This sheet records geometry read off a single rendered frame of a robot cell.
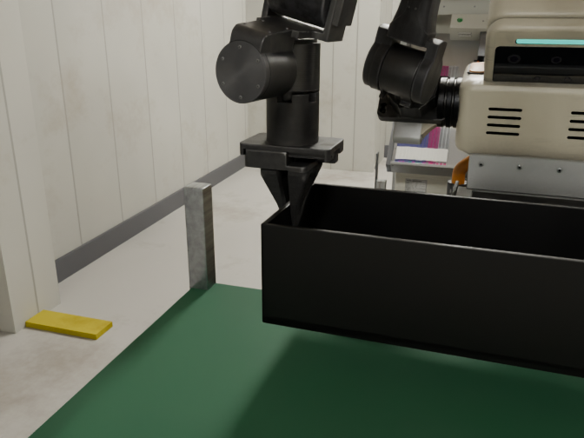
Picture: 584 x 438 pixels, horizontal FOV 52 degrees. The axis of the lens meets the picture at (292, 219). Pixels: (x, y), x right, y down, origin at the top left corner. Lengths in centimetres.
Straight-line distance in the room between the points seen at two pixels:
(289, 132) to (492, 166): 49
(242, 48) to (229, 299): 39
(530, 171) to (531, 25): 23
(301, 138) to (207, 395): 28
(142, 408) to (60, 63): 273
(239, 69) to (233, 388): 33
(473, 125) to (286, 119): 49
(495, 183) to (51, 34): 254
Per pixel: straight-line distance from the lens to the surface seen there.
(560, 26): 97
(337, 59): 516
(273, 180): 65
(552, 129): 105
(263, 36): 55
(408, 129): 108
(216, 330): 76
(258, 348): 72
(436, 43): 94
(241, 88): 57
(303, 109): 63
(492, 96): 104
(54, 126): 321
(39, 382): 252
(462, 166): 154
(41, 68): 315
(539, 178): 105
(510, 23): 97
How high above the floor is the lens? 132
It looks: 19 degrees down
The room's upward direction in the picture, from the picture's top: straight up
